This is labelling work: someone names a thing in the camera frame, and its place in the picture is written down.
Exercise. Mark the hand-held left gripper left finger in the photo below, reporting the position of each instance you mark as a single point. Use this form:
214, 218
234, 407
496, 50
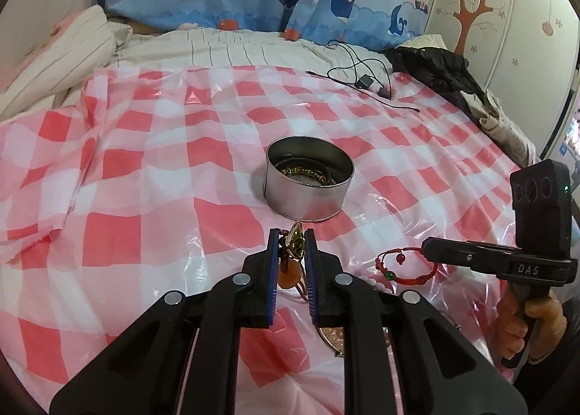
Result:
273, 279

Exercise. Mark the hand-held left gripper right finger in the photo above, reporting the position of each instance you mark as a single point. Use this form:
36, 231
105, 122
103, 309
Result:
310, 279

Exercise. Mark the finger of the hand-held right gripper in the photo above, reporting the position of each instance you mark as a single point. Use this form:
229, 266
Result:
457, 254

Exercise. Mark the round metal tin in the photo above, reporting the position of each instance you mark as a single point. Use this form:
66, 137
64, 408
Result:
308, 195

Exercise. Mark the person's right hand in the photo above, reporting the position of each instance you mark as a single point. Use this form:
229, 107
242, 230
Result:
507, 322

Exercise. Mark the beige floral cloth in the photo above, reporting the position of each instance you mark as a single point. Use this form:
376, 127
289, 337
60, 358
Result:
503, 125

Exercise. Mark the red checkered plastic tablecloth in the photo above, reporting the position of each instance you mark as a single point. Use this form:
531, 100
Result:
149, 215

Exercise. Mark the black jacket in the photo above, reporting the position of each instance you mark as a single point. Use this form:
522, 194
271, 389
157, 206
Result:
435, 68

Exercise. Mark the black charger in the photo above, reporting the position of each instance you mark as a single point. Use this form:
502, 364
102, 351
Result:
365, 81

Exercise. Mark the white wardrobe with tree sticker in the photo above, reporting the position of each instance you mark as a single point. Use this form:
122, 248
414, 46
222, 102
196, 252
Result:
507, 7

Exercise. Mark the striped white bedsheet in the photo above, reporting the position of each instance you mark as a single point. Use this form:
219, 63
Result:
253, 48

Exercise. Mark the cream striped blanket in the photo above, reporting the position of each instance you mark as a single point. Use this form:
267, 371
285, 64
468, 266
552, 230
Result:
59, 61

